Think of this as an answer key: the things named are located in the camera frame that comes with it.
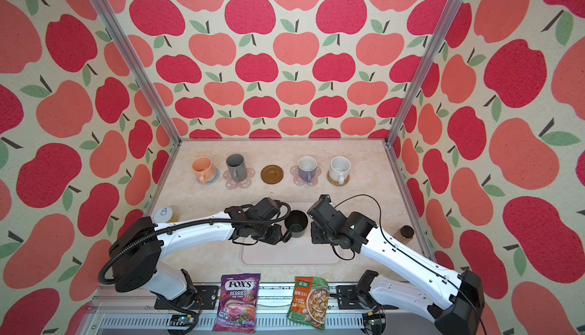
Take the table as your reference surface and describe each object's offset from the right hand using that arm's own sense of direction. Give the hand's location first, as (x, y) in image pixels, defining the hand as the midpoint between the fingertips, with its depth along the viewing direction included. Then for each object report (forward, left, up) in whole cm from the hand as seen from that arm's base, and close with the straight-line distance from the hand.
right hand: (316, 236), depth 76 cm
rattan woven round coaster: (+30, -8, -11) cm, 33 cm away
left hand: (-2, +12, -6) cm, 13 cm away
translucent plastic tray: (-2, +6, -13) cm, 15 cm away
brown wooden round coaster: (+33, +22, -12) cm, 41 cm away
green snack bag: (-18, +1, -10) cm, 20 cm away
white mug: (+36, -10, -7) cm, 38 cm away
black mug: (+8, +8, -9) cm, 15 cm away
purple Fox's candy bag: (-23, +24, -9) cm, 34 cm away
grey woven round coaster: (+26, +48, -11) cm, 55 cm away
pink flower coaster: (+25, +39, -11) cm, 48 cm away
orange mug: (+30, +54, -7) cm, 62 cm away
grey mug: (+27, +35, 0) cm, 44 cm away
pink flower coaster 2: (+30, +8, -12) cm, 33 cm away
